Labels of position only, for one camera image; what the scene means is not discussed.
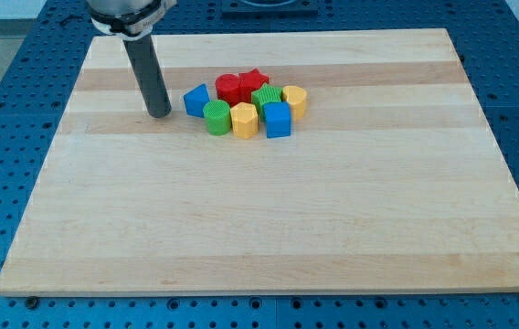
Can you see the red star block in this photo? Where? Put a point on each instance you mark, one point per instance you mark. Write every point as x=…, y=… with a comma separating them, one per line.
x=249, y=82

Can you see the green star block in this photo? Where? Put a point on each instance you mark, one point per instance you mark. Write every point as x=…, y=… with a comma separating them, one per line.
x=264, y=95

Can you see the light wooden board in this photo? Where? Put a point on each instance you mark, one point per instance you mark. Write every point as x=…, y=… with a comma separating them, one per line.
x=392, y=182

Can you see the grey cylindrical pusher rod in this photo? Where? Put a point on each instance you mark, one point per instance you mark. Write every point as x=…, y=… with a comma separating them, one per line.
x=147, y=71

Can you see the yellow pentagon block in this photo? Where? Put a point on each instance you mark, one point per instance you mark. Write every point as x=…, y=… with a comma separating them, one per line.
x=245, y=120

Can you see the blue cube block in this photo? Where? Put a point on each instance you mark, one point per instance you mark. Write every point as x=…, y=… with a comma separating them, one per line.
x=277, y=119

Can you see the red cylinder block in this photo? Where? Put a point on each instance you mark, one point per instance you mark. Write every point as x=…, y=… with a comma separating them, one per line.
x=227, y=88

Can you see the blue triangle block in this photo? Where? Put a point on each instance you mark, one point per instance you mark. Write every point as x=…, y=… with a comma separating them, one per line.
x=195, y=101

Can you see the green cylinder block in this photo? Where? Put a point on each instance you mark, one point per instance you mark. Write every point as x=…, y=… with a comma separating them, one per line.
x=217, y=117

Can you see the yellow heart block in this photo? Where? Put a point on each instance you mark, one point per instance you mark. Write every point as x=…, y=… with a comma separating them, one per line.
x=296, y=97

